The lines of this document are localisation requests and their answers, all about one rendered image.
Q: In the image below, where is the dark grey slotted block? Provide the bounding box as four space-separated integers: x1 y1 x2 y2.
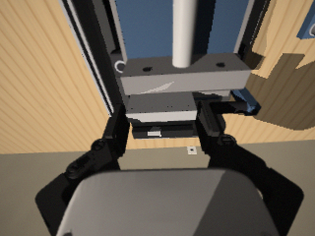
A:
126 92 197 139

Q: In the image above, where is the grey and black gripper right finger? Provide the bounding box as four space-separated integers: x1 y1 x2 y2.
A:
195 99 304 236

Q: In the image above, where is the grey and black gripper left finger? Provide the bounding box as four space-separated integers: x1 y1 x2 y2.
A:
35 103 130 236

